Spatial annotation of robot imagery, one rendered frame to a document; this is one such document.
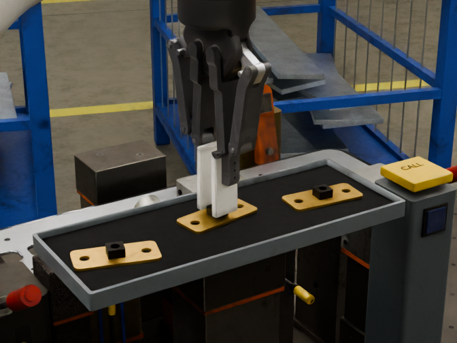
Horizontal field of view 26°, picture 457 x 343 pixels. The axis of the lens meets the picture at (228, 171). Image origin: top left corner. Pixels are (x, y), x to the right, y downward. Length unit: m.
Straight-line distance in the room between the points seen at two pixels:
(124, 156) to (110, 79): 3.66
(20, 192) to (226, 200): 2.52
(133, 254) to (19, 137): 3.05
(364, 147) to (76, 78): 1.91
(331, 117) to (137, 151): 1.98
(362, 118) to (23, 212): 1.23
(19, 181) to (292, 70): 1.05
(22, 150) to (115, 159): 2.36
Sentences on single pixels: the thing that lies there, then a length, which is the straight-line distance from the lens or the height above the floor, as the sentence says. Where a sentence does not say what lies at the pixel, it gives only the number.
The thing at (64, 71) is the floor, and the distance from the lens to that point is 5.34.
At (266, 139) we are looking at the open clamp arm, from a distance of 1.61.
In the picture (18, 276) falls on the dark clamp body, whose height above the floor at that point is 1.08.
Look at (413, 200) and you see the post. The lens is 1.13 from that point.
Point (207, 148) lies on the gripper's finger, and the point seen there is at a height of 1.24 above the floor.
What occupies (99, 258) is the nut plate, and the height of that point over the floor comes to 1.16.
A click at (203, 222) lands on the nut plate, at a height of 1.16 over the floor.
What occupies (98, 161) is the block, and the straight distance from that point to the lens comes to 1.51.
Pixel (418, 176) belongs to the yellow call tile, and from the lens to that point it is 1.15.
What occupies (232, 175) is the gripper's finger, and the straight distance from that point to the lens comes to 0.99.
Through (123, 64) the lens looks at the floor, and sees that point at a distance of 5.43.
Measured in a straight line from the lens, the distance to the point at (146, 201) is 1.19.
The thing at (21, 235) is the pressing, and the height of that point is 1.00.
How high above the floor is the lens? 1.62
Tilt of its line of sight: 24 degrees down
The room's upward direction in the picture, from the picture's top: straight up
